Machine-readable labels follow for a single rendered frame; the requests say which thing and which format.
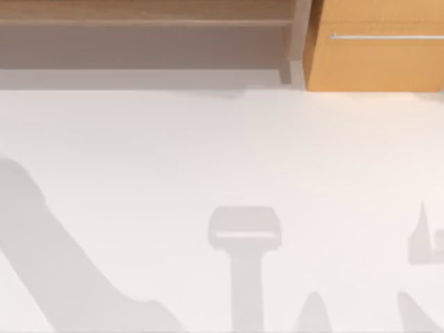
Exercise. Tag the brown wooden open shelf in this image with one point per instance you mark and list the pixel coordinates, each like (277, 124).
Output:
(145, 38)

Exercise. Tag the light wooden cupboard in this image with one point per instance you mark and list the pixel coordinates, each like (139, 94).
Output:
(374, 66)

